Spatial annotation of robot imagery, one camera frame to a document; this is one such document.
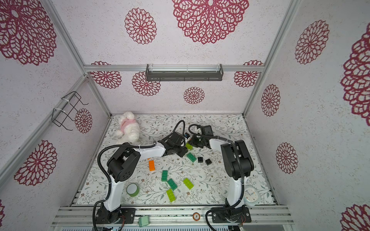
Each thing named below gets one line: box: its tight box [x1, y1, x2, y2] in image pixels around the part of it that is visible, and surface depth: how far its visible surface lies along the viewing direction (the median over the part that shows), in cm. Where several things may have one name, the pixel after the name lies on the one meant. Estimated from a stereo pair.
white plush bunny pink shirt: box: [114, 111, 141, 144], surface depth 105 cm
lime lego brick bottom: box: [166, 189, 176, 203], surface depth 81 cm
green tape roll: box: [126, 182, 140, 198], surface depth 79 cm
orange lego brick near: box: [148, 159, 156, 172], surface depth 92 cm
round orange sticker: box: [192, 211, 201, 222], surface depth 75 cm
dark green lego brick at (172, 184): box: [167, 178, 178, 191], surface depth 85 cm
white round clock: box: [243, 185, 261, 207], surface depth 79 cm
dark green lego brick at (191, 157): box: [186, 152, 198, 163], surface depth 97 cm
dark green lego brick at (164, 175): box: [161, 169, 169, 182], surface depth 89 cm
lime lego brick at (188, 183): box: [183, 177, 195, 190], surface depth 85 cm
